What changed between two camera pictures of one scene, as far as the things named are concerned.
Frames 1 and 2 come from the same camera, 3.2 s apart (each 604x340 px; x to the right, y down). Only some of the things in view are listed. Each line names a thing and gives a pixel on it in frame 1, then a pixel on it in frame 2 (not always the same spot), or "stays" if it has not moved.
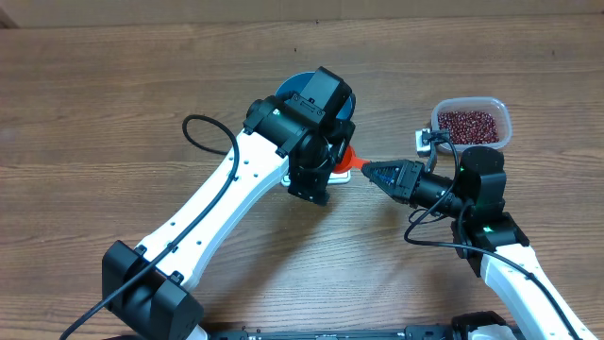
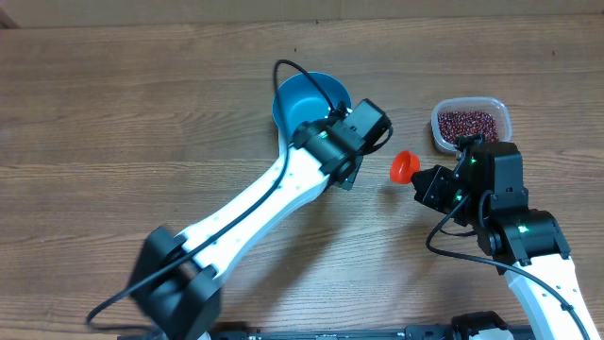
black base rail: x=410 y=332 stays
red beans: x=469 y=127 stays
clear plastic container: x=472 y=121 stays
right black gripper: x=406 y=179 → x=429 y=195
